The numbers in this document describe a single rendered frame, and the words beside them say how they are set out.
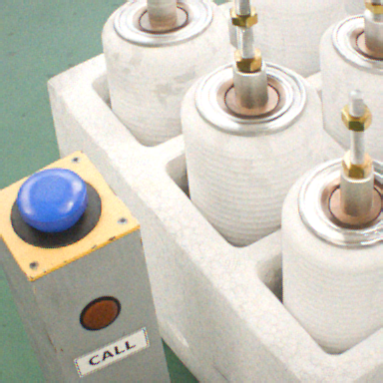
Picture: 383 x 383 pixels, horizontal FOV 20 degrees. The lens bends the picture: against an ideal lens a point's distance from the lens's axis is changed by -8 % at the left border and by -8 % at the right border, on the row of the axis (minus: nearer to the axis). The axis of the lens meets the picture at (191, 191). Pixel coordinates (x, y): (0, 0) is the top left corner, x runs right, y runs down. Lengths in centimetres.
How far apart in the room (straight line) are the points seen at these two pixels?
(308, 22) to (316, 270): 26
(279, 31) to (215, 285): 22
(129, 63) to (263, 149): 14
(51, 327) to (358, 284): 19
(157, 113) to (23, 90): 38
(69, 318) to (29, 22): 73
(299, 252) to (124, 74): 23
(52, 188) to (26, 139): 54
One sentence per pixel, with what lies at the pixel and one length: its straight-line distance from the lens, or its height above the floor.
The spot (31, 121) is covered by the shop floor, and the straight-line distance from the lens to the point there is 115.
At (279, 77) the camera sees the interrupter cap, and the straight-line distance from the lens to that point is 77.
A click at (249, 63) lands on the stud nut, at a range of 72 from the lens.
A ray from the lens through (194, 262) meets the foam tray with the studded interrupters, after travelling 75.
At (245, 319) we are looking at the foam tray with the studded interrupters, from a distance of 72.
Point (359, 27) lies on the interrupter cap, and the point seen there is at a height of 25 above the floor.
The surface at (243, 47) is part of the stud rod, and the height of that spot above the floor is 30.
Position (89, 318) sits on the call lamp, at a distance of 62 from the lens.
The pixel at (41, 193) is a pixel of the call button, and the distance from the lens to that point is 60.
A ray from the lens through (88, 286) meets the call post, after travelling 61.
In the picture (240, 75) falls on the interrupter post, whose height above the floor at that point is 28.
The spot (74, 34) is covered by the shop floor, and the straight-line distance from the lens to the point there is 126.
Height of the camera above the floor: 75
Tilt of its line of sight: 45 degrees down
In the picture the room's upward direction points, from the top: 7 degrees counter-clockwise
